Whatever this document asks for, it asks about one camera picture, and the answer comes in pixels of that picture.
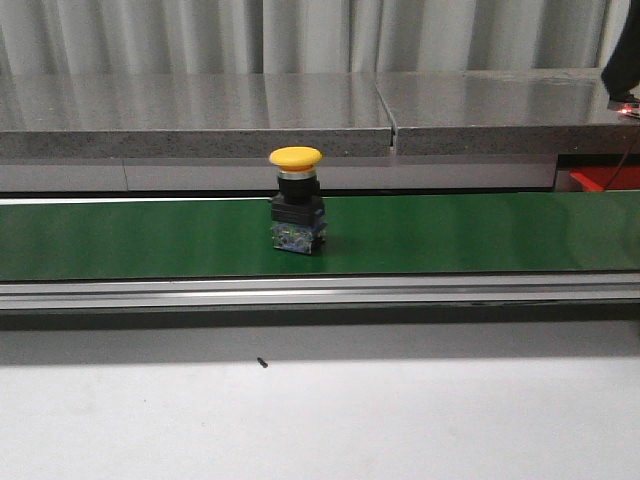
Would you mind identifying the yellow mushroom button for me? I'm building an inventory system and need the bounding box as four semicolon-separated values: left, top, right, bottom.
269;146;327;255

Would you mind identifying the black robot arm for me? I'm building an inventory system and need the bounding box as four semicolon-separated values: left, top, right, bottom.
601;1;639;102

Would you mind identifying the green conveyor belt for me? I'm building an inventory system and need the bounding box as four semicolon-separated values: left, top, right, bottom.
1;191;639;282

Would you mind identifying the grey stone counter right slab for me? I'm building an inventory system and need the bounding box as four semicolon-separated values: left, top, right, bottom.
376;69;639;156

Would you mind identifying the grey stone counter slab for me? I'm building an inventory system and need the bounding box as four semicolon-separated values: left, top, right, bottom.
1;74;393;159
376;69;639;156

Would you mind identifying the grey stone counter left slab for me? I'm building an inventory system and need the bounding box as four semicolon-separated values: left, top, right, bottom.
1;74;393;159

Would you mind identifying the red bin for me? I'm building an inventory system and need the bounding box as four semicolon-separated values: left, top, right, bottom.
569;166;640;192

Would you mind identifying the small black sensor red light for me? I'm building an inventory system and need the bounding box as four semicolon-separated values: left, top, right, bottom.
607;100;640;120

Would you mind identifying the white pleated curtain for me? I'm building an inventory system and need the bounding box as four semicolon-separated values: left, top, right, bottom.
1;0;624;75

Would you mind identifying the aluminium conveyor frame rail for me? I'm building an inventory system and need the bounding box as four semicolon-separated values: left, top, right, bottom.
1;273;639;311

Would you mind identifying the thin sensor cable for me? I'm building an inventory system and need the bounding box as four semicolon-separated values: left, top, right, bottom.
602;112;640;192

